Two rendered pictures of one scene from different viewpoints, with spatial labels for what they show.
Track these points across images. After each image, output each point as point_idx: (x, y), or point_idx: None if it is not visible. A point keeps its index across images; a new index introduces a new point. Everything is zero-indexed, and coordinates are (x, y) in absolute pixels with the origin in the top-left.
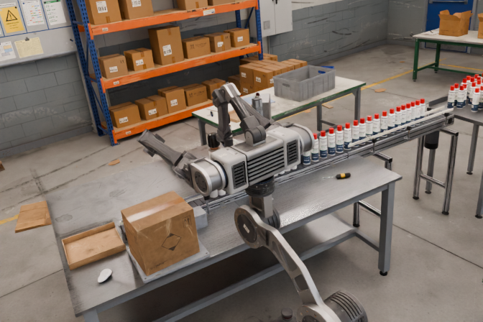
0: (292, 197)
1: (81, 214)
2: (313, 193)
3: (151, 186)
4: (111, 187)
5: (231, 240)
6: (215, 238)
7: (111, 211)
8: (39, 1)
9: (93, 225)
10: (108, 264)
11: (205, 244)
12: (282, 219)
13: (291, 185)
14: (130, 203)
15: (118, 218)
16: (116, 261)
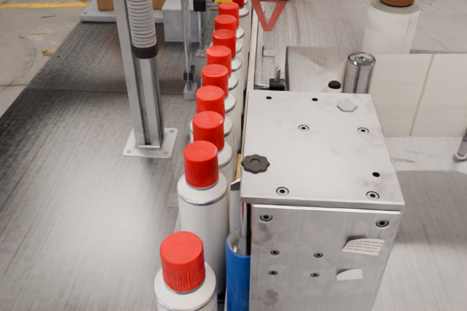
0: (72, 197)
1: None
2: (9, 262)
3: (418, 28)
4: None
5: (81, 47)
6: (115, 37)
7: None
8: None
9: None
10: None
11: (117, 26)
12: (26, 124)
13: (137, 239)
14: (356, 1)
15: None
16: None
